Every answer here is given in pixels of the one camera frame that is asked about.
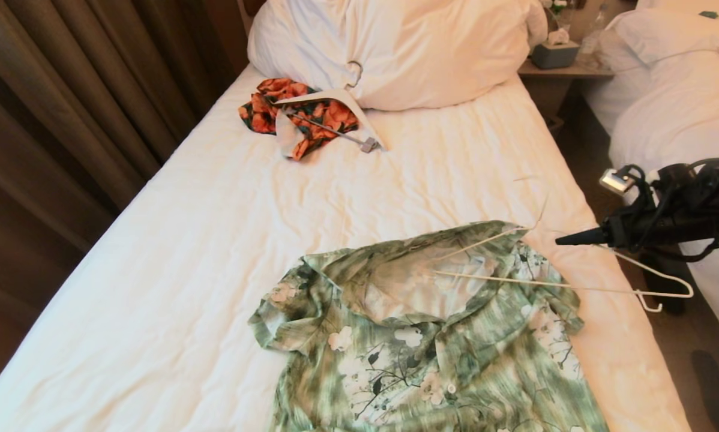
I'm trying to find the clear plastic bottle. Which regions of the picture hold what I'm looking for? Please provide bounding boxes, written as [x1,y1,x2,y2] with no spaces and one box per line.
[579,5,606,56]

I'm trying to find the large white pillow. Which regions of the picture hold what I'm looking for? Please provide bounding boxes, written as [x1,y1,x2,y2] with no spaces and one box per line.
[247,0,546,112]

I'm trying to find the white flowers in vase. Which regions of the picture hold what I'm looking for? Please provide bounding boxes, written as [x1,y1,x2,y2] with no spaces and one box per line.
[538,0,570,31]

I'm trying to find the orange floral garment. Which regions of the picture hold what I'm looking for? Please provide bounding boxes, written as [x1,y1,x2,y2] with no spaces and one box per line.
[238,78,360,161]

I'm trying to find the white wire hanger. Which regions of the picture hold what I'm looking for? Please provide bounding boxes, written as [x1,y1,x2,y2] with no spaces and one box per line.
[423,175,695,314]

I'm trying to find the grey tissue box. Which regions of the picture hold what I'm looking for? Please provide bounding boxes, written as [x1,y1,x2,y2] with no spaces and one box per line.
[531,27,580,70]

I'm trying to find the white clip hanger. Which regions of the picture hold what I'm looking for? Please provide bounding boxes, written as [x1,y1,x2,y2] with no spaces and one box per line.
[274,60,389,154]

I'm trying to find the wooden nightstand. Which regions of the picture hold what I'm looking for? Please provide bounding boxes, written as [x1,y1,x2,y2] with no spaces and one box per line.
[517,58,613,121]

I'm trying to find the white duvet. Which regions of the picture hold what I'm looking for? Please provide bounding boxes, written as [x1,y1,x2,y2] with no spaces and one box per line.
[582,0,719,232]

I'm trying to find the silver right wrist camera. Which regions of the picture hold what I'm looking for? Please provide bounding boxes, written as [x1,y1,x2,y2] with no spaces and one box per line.
[600,169,636,194]

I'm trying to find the green floral shirt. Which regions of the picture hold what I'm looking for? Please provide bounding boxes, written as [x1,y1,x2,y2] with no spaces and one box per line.
[248,221,609,432]

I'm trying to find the white bed mattress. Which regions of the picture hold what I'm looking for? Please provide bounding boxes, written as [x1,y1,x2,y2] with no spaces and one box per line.
[672,240,719,367]

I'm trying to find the black slipper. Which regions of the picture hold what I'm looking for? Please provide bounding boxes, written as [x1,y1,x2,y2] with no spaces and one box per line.
[637,252,685,316]

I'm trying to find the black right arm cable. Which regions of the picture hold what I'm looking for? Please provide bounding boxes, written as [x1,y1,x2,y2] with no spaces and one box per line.
[627,165,719,263]

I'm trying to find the wooden headboard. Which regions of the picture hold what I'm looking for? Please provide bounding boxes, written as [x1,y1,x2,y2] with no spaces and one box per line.
[237,0,271,37]

